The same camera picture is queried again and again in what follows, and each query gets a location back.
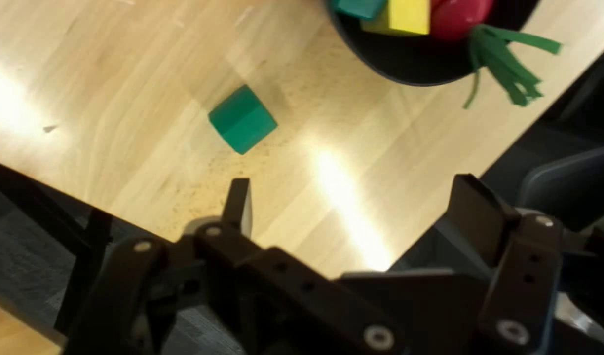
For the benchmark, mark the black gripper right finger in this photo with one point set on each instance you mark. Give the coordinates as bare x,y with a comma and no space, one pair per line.
529,282

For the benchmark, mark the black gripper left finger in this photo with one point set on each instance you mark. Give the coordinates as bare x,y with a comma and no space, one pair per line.
249,288

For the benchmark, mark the green rounded wooden block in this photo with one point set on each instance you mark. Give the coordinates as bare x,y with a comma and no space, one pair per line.
243,121

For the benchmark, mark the black bowl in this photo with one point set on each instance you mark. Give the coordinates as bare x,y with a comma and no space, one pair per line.
406,61

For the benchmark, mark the dark grey chair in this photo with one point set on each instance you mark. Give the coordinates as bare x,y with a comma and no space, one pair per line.
570,184

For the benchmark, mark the light teal wooden cube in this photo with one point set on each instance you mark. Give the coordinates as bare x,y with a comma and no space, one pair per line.
359,6

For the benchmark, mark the wooden table with toy fruit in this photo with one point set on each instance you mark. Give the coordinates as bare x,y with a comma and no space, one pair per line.
12,332

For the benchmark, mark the red toy beetroot green leaves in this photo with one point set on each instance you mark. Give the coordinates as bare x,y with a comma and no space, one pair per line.
460,16

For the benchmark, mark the yellow wooden block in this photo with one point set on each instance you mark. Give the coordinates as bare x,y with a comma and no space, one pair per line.
406,16

